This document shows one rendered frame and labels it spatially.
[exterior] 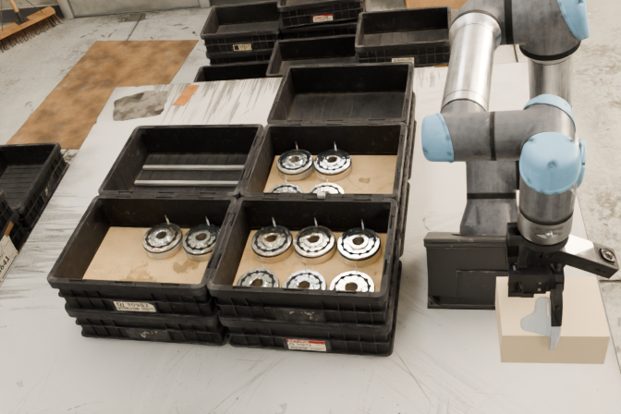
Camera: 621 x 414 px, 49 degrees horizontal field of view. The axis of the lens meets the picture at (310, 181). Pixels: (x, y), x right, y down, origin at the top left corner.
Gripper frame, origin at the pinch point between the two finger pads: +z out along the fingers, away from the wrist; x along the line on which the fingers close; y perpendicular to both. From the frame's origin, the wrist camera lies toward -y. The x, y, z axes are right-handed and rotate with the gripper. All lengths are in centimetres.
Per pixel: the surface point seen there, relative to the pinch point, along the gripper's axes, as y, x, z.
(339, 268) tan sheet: 41, -33, 27
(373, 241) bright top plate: 33, -39, 24
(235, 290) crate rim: 62, -19, 16
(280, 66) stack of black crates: 90, -197, 71
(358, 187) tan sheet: 39, -62, 27
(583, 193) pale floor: -40, -145, 110
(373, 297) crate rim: 31.4, -16.9, 16.8
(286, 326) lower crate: 52, -18, 29
